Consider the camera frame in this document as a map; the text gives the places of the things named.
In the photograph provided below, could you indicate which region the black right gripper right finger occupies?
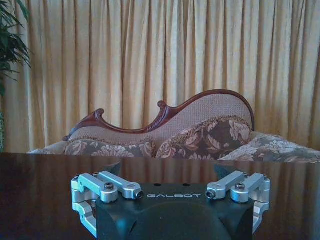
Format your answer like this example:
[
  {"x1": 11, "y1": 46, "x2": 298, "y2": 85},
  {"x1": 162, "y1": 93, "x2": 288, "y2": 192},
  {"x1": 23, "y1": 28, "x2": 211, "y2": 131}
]
[{"x1": 205, "y1": 163, "x2": 272, "y2": 235}]

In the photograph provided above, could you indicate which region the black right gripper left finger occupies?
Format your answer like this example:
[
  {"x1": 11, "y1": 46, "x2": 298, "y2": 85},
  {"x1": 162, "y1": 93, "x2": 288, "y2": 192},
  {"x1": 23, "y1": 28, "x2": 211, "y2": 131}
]
[{"x1": 71, "y1": 159, "x2": 145, "y2": 238}]

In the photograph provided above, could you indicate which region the flat floral brown cushion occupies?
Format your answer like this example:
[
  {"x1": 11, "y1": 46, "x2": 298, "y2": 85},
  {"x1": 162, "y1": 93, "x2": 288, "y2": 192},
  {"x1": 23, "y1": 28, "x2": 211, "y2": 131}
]
[{"x1": 64, "y1": 138, "x2": 157, "y2": 158}]

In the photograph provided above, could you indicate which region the pale floral cushion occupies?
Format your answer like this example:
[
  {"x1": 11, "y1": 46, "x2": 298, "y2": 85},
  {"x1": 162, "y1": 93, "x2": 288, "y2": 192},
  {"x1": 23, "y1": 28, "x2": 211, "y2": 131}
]
[{"x1": 217, "y1": 136, "x2": 320, "y2": 163}]

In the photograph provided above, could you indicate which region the round floral brown cushion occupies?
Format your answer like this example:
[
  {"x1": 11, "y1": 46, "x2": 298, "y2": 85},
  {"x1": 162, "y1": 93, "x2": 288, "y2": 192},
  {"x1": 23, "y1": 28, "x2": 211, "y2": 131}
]
[{"x1": 155, "y1": 116, "x2": 253, "y2": 161}]

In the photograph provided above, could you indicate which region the carved wooden upholstered sofa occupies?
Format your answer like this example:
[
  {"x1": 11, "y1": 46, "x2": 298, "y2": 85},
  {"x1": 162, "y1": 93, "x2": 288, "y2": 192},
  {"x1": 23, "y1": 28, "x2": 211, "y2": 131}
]
[{"x1": 26, "y1": 89, "x2": 320, "y2": 163}]

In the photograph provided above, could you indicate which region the golden pleated curtain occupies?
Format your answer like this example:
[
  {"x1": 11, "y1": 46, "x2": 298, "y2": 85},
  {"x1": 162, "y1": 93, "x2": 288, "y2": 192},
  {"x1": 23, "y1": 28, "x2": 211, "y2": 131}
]
[{"x1": 0, "y1": 0, "x2": 320, "y2": 154}]

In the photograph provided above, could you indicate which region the green leafy plant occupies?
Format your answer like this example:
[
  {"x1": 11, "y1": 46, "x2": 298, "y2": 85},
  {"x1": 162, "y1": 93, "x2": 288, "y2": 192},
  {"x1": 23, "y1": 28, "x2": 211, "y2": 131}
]
[{"x1": 0, "y1": 0, "x2": 33, "y2": 153}]

